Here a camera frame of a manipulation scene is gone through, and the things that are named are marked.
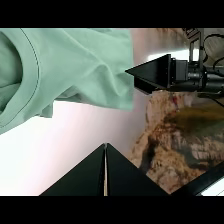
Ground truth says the mint green T-shirt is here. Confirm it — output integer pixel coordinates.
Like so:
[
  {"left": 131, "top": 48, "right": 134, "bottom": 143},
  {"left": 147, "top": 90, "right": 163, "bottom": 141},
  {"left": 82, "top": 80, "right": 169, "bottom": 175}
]
[{"left": 0, "top": 28, "right": 136, "bottom": 136}]

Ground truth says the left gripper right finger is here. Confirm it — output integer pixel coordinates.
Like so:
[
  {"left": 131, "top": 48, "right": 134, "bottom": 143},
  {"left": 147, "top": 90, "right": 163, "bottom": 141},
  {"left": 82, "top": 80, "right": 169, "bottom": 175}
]
[{"left": 106, "top": 142, "right": 169, "bottom": 197}]

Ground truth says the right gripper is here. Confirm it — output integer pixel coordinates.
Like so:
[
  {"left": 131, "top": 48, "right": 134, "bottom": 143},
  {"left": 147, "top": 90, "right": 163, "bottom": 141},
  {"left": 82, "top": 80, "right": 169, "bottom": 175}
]
[{"left": 125, "top": 53, "right": 224, "bottom": 96}]

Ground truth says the black cable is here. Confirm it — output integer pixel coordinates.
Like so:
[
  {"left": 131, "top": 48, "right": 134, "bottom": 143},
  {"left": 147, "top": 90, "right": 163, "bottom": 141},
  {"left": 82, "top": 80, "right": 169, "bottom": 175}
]
[{"left": 202, "top": 32, "right": 224, "bottom": 69}]

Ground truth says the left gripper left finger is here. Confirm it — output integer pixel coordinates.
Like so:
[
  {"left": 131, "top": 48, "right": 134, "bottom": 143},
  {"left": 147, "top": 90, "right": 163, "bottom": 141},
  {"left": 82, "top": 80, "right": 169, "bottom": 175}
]
[{"left": 39, "top": 143, "right": 107, "bottom": 197}]

